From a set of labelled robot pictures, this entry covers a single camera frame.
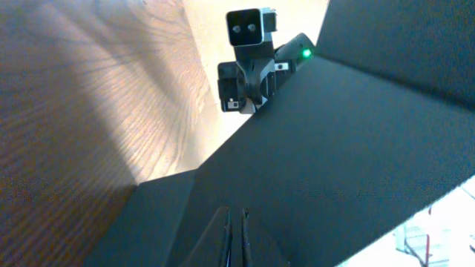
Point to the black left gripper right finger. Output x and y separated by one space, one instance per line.
259 247

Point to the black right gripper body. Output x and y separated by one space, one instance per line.
246 86

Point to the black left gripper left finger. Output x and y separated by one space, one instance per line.
214 247

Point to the dark green box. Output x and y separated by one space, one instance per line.
378 125

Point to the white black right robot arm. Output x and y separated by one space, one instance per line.
289 58

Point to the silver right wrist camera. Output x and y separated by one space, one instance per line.
250 32

